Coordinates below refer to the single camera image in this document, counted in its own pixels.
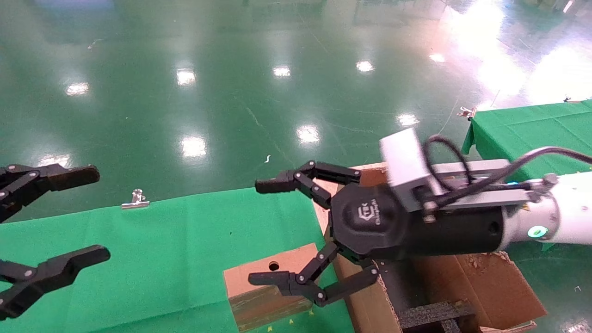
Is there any green tablecloth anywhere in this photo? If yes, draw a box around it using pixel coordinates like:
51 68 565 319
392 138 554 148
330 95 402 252
462 99 592 253
0 187 354 333

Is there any small brown cardboard box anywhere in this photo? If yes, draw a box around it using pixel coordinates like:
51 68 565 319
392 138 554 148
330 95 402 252
223 243 324 333

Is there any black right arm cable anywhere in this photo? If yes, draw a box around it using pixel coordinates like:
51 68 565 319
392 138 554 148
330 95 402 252
423 134 592 218

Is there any grey wrist camera housing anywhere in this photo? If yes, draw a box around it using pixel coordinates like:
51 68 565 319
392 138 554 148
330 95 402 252
379 128 530 213

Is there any black foam insert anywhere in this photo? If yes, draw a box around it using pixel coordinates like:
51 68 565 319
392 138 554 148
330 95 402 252
379 259 477 333

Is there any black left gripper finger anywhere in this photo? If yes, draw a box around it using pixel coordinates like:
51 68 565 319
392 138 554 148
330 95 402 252
0 164 100 222
0 245 111 321

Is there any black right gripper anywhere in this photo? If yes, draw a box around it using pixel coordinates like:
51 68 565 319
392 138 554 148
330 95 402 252
248 160 509 308

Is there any large open cardboard carton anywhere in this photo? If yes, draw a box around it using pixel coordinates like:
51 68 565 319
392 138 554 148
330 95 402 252
324 163 549 333

